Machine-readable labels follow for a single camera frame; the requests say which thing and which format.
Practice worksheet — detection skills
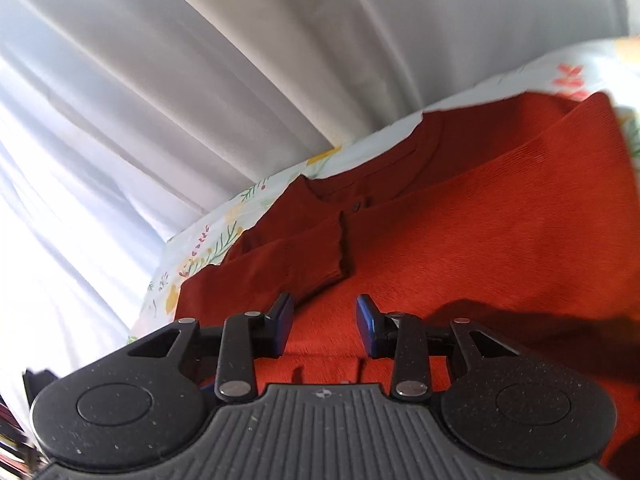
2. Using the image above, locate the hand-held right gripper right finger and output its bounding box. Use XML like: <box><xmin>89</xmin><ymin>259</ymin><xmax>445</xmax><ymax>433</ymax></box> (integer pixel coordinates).
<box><xmin>354</xmin><ymin>294</ymin><xmax>518</xmax><ymax>403</ymax></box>

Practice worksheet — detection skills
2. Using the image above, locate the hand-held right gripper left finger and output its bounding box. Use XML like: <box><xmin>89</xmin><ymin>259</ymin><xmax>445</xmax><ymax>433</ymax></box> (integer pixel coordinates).
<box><xmin>127</xmin><ymin>292</ymin><xmax>296</xmax><ymax>404</ymax></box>

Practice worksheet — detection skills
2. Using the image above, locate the red knit sweater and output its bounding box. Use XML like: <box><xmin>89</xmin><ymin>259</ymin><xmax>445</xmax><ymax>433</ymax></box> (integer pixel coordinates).
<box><xmin>175</xmin><ymin>91</ymin><xmax>640</xmax><ymax>480</ymax></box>

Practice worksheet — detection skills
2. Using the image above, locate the floral bed sheet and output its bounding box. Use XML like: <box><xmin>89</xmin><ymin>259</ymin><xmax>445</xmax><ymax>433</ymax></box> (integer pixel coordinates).
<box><xmin>127</xmin><ymin>37</ymin><xmax>640</xmax><ymax>346</ymax></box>

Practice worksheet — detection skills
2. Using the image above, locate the white curtain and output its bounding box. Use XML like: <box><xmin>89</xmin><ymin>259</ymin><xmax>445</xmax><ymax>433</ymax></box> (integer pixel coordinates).
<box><xmin>0</xmin><ymin>0</ymin><xmax>636</xmax><ymax>411</ymax></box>

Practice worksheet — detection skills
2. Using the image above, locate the dark striped object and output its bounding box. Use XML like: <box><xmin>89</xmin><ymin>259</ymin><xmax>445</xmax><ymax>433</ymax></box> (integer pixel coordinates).
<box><xmin>0</xmin><ymin>395</ymin><xmax>46</xmax><ymax>480</ymax></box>

